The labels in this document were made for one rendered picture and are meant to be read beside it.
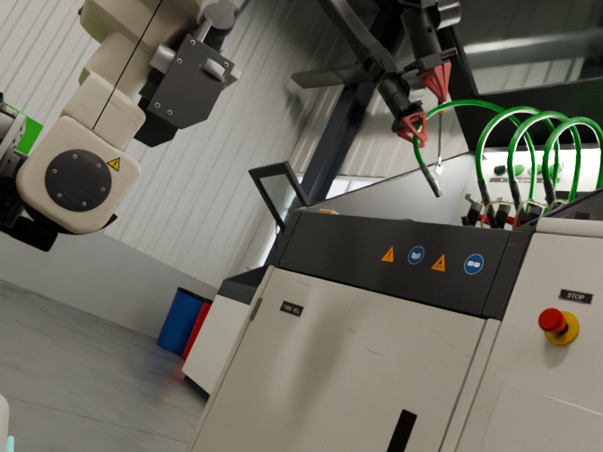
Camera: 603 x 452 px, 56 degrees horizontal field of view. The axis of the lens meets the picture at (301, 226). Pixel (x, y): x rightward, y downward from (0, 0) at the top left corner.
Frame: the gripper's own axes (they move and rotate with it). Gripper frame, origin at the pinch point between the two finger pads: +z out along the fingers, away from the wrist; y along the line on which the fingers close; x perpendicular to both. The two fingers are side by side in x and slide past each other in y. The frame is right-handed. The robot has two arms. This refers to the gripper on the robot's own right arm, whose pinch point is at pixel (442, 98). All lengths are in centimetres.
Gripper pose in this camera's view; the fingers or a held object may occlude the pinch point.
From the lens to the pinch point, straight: 129.3
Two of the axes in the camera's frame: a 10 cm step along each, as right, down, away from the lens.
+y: 8.7, -3.6, 3.4
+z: 3.5, 9.3, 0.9
